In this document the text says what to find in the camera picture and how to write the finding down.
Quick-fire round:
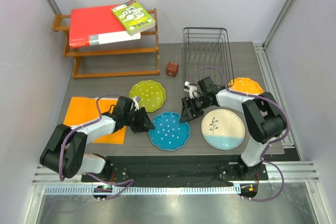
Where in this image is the white blue leaf plate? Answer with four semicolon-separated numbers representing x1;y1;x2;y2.
201;109;245;150

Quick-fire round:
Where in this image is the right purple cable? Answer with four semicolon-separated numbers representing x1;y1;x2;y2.
185;67;289;202

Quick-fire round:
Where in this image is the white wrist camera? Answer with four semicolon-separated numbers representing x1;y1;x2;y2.
132;96;141;111
183;81;198;99

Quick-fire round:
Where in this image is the black wire dish rack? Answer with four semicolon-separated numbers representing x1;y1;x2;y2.
183;27;235;87

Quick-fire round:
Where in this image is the blue dotted plate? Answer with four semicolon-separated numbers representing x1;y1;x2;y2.
149;112;191;151

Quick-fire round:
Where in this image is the orange mat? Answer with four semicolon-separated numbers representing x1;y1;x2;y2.
63;97;127;145

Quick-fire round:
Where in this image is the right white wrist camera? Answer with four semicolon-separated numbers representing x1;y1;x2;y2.
183;81;198;99

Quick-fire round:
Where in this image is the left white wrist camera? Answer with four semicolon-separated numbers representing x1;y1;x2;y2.
132;96;141;111

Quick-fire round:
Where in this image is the wooden shelf rack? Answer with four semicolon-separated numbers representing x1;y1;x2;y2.
52;14;160;79

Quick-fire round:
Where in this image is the perforated metal rail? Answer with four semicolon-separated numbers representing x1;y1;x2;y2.
44;184;241;196

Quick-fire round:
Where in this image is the red file folder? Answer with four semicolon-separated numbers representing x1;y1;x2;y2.
69;5;141;49

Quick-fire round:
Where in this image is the green book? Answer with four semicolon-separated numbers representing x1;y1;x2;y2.
111;0;156;36

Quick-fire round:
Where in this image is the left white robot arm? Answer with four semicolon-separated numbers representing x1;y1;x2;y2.
39;96;155;182

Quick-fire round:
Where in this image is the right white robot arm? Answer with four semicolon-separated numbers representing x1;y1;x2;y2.
180;77;290;179

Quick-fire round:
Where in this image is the red brown cube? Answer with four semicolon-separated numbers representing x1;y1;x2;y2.
166;62;179;77

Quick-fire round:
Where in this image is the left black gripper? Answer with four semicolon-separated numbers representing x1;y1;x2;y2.
123;106;155;133

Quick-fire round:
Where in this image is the green dotted plate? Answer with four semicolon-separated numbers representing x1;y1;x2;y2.
129;80;166;112

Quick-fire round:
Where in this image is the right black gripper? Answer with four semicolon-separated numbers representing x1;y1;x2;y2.
180;94;213;123

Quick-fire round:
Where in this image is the orange dotted plate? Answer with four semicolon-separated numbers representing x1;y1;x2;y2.
228;77;264;95

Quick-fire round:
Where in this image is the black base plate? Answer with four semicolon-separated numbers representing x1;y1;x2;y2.
96;155;268;187

